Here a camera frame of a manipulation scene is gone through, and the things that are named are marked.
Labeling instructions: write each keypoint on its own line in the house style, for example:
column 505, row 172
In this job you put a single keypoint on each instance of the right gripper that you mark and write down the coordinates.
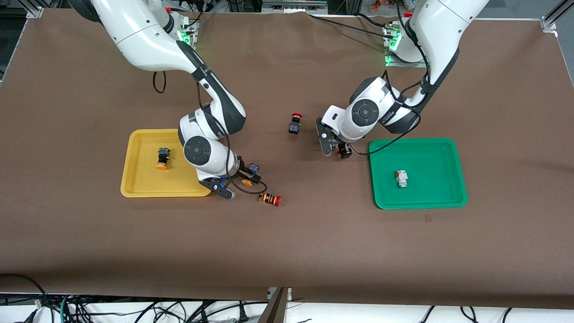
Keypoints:
column 243, row 172

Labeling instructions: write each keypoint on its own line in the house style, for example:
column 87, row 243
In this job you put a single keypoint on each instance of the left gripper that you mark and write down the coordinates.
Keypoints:
column 344, row 150

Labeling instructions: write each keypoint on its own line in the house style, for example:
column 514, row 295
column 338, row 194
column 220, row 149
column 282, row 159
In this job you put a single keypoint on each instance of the yellow mushroom push button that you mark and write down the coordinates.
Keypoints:
column 247, row 182
column 162, row 158

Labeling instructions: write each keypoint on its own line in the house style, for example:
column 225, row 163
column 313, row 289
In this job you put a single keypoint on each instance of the green button white body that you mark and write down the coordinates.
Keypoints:
column 402, row 178

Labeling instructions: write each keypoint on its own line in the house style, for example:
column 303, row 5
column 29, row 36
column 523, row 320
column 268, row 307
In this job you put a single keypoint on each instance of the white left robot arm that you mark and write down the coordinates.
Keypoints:
column 430, row 45

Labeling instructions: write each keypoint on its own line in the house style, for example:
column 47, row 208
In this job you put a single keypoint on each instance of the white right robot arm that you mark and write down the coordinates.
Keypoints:
column 148, row 40

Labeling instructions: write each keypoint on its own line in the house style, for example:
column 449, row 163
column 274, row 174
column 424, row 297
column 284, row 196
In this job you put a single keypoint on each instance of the red button orange black body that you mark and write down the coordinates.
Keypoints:
column 270, row 199

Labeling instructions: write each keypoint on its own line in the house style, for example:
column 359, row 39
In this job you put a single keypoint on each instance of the red button blue body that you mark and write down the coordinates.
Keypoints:
column 294, row 125

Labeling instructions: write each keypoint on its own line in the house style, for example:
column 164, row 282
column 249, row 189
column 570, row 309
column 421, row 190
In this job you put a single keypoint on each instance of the brown table cover sheet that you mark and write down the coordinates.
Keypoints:
column 287, row 251

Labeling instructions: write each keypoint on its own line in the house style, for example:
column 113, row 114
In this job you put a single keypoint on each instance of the yellow plastic tray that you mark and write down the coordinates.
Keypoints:
column 143, row 179

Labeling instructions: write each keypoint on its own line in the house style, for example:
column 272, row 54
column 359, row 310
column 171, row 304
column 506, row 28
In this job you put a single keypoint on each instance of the green plastic tray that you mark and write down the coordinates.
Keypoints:
column 430, row 157

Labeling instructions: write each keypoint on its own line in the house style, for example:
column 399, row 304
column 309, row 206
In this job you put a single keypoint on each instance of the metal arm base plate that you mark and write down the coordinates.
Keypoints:
column 397, row 45
column 190, row 31

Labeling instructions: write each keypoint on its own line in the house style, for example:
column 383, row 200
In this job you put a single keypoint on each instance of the brown wooden post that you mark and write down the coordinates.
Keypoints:
column 274, row 307

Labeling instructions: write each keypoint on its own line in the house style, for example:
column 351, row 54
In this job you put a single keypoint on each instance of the aluminium frame profile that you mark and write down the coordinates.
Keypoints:
column 35, row 11
column 550, row 20

